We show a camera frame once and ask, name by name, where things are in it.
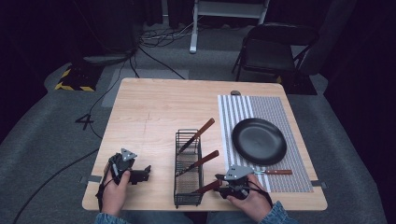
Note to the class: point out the black round plate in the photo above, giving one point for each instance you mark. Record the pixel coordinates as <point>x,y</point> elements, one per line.
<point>259,141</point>

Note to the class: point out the white metal stand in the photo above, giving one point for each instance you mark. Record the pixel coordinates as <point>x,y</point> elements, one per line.
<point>199,18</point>

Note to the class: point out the striped grey placemat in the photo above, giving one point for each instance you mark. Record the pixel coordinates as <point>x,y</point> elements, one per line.
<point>274,107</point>

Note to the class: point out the person's left hand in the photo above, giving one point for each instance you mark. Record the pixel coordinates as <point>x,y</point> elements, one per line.
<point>114,194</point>

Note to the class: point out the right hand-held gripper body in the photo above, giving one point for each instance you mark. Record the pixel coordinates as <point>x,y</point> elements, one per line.
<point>238,183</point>

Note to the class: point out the grey tape strip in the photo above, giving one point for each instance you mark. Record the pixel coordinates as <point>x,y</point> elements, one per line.
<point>91,179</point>
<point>319,184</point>

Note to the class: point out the small dark round object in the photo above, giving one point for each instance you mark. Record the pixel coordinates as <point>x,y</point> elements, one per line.
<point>235,92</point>

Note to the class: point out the person's right hand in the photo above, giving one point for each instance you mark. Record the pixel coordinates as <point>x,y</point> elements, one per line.
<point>253,202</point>

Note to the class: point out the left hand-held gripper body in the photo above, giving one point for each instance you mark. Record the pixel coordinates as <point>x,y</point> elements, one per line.
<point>117,165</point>

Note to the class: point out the black folding chair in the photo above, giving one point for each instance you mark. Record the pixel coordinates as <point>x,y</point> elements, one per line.
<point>271,53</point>

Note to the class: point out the yellow-black striped base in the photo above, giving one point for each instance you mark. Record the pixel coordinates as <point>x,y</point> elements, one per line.
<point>77,79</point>

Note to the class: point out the dark equipment stand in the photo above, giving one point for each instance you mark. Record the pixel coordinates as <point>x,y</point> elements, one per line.
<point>109,34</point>

